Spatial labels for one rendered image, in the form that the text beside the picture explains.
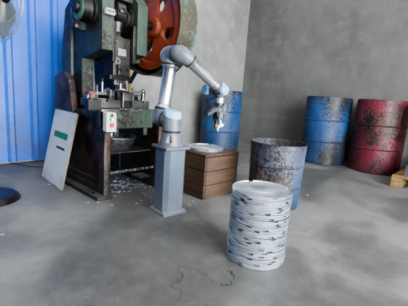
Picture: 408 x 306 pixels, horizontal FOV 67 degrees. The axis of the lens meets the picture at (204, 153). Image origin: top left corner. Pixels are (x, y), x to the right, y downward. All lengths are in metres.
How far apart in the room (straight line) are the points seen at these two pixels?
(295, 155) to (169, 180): 0.90
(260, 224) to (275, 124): 4.01
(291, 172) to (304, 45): 3.28
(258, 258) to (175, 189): 0.77
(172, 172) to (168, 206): 0.23
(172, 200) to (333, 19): 3.89
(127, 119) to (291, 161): 1.24
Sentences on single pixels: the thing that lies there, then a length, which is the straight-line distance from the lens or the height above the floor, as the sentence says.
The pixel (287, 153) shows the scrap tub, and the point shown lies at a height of 0.43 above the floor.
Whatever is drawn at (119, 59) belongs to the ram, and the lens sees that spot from 2.52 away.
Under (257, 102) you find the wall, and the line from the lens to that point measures 5.56.
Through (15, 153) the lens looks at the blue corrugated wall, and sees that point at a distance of 3.52.
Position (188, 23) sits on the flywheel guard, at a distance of 2.57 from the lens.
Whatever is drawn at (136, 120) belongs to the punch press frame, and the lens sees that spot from 2.44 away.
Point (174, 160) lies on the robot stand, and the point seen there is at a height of 0.37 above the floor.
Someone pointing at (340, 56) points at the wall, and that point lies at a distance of 5.01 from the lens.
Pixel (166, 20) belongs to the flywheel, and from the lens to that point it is 2.76.
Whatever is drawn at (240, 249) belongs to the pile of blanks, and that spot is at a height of 0.08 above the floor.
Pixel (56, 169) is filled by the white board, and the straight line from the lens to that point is 2.73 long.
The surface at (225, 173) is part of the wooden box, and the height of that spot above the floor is 0.18.
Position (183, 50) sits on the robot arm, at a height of 1.05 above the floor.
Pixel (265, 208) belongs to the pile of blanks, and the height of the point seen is 0.30.
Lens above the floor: 0.78
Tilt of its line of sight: 10 degrees down
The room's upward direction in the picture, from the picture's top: 4 degrees clockwise
